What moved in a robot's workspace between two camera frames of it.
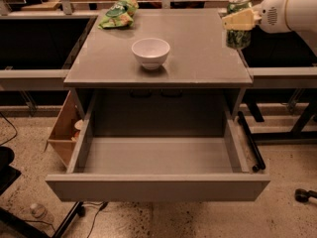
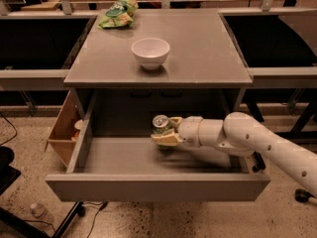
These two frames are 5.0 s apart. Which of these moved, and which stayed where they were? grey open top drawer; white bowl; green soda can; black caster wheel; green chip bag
Moved: green soda can
Stayed: grey open top drawer; black caster wheel; green chip bag; white bowl
